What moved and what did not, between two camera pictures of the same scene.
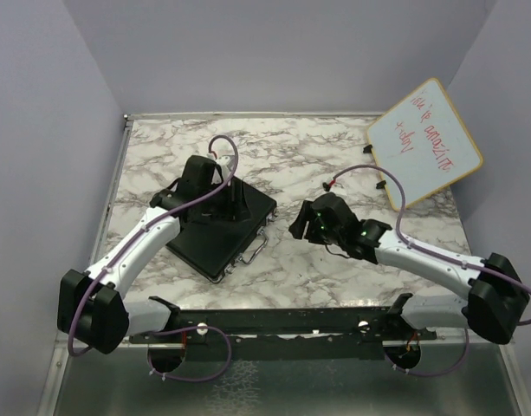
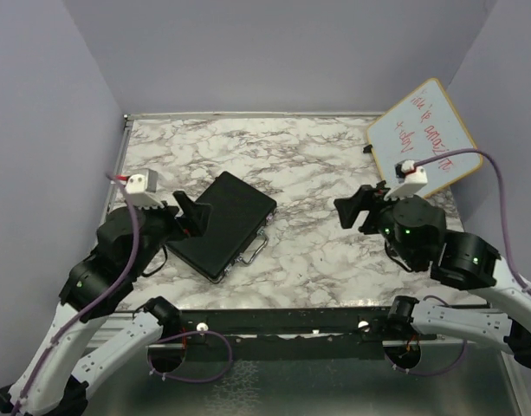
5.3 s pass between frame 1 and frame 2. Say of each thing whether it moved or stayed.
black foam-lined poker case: stayed
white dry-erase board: stayed
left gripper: moved
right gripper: moved
